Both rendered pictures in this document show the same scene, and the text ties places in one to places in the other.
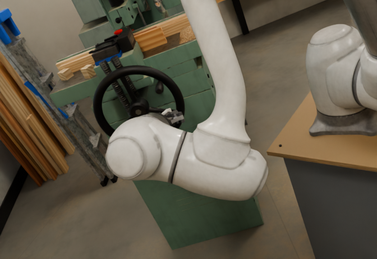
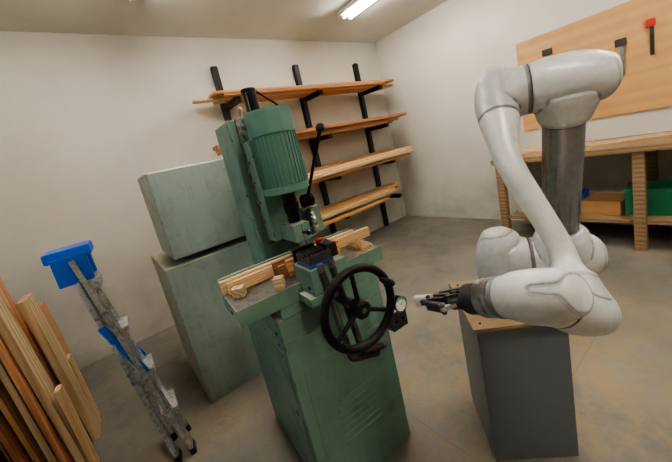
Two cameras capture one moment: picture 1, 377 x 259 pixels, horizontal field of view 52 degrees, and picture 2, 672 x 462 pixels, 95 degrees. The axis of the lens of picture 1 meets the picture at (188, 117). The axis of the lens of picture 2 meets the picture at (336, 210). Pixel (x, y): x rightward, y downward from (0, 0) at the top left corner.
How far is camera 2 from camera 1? 86 cm
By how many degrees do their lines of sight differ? 42
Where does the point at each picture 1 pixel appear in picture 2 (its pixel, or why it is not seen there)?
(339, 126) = not seen: hidden behind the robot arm
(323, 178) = (513, 346)
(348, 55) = (519, 243)
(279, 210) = (413, 415)
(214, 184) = (609, 315)
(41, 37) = (47, 293)
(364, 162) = not seen: hidden behind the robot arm
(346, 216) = (530, 378)
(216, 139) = (592, 276)
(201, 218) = (363, 445)
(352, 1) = (565, 195)
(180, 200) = (347, 427)
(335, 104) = not seen: hidden behind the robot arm
